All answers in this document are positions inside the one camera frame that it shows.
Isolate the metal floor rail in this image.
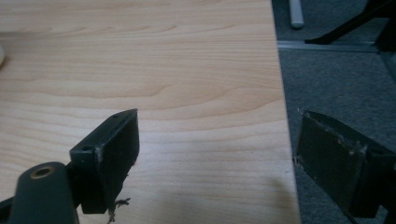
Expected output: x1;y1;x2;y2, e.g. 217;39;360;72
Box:
276;40;382;53

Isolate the white table leg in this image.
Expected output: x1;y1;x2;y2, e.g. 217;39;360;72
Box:
288;0;305;30

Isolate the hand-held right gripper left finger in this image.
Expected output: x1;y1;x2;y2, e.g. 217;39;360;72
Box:
68;108;140;216

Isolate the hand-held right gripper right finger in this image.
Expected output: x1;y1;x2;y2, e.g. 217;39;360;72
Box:
295;110;396;219

